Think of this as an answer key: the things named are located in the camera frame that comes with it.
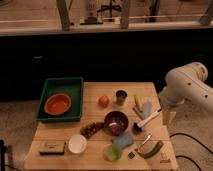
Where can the orange bowl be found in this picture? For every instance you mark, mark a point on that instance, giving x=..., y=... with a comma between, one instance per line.
x=57, y=104

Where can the green cucumber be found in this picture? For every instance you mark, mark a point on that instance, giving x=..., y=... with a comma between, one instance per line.
x=153, y=151

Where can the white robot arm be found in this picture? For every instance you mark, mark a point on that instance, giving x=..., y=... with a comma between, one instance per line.
x=185, y=82

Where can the bunch of dark grapes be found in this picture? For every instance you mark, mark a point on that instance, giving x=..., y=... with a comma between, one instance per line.
x=89, y=130

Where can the red apple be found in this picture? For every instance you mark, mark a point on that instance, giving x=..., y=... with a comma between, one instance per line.
x=103, y=101

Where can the blue cloth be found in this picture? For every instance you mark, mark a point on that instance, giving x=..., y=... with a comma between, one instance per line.
x=124, y=140

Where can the metal cup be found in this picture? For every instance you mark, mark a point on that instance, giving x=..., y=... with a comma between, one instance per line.
x=121, y=96

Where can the black sponge block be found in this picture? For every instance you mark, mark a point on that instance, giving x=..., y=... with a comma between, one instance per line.
x=51, y=148

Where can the metal fork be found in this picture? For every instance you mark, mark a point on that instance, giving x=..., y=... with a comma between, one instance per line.
x=135, y=152

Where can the wooden table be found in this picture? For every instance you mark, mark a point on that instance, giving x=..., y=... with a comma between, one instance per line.
x=92, y=159

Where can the grey cloth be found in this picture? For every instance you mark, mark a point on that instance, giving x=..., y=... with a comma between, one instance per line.
x=145, y=111

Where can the yellow banana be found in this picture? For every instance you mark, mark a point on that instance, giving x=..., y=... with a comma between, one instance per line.
x=138, y=102

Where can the black white brush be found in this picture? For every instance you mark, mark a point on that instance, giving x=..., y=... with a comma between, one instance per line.
x=137, y=127

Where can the green plastic tray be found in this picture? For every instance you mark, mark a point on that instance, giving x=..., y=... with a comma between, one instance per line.
x=71, y=86

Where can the white paper cup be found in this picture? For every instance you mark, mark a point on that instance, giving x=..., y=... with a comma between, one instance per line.
x=77, y=144

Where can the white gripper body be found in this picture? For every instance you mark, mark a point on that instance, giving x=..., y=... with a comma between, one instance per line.
x=168, y=116

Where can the dark brown bowl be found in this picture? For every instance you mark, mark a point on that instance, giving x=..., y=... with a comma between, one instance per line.
x=115, y=123

